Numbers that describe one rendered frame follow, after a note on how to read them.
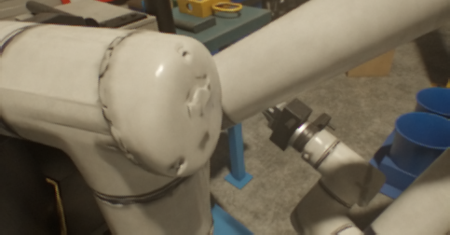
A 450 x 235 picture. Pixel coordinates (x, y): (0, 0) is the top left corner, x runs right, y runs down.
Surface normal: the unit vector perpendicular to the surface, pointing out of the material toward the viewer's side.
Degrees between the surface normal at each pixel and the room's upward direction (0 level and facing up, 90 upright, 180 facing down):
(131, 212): 91
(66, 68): 50
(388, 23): 80
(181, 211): 90
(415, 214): 43
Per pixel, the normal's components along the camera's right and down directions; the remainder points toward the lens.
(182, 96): 0.88, 0.11
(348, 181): -0.43, -0.05
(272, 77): -0.06, 0.43
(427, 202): -0.64, -0.34
